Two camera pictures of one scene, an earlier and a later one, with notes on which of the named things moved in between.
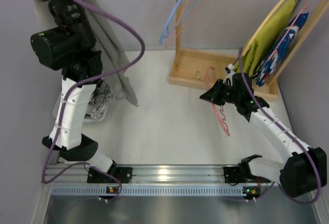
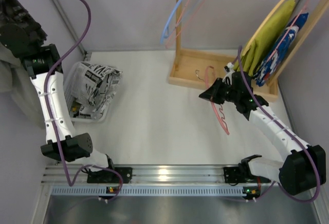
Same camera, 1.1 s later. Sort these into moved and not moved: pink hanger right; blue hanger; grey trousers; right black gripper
Moved: grey trousers
Not moved: blue hanger; right black gripper; pink hanger right
